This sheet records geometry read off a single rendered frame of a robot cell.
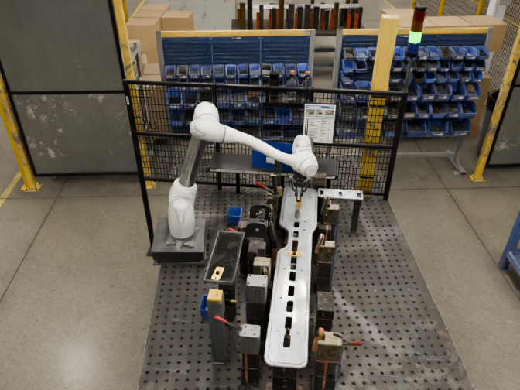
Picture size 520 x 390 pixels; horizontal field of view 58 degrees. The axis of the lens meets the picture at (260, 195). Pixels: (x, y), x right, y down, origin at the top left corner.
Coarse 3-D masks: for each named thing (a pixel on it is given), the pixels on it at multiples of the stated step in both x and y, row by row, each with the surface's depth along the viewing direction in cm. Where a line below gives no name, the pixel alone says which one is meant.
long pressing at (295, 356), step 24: (288, 192) 307; (312, 192) 307; (288, 216) 286; (312, 216) 286; (288, 240) 267; (288, 264) 251; (288, 288) 237; (288, 312) 224; (264, 360) 203; (288, 360) 202
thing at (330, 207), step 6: (330, 204) 288; (324, 210) 286; (330, 210) 285; (336, 210) 285; (324, 216) 288; (330, 216) 288; (336, 216) 287; (324, 222) 291; (330, 222) 290; (336, 222) 290; (330, 234) 297; (336, 234) 299; (336, 240) 300; (336, 246) 306; (336, 252) 303
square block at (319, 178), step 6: (318, 174) 314; (324, 174) 314; (318, 180) 312; (324, 180) 311; (318, 186) 315; (324, 186) 314; (318, 198) 320; (318, 204) 326; (318, 210) 329; (318, 216) 328
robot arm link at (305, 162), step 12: (228, 132) 256; (240, 132) 260; (252, 144) 260; (264, 144) 259; (276, 156) 256; (288, 156) 256; (300, 156) 256; (312, 156) 258; (300, 168) 255; (312, 168) 253
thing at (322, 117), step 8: (304, 104) 315; (312, 104) 315; (320, 104) 314; (328, 104) 313; (336, 104) 313; (304, 112) 319; (312, 112) 318; (320, 112) 317; (328, 112) 317; (336, 112) 316; (304, 120) 322; (312, 120) 321; (320, 120) 320; (328, 120) 320; (304, 128) 325; (312, 128) 325; (320, 128) 324; (328, 128) 323; (312, 136) 328; (320, 136) 327; (328, 136) 327; (328, 144) 330
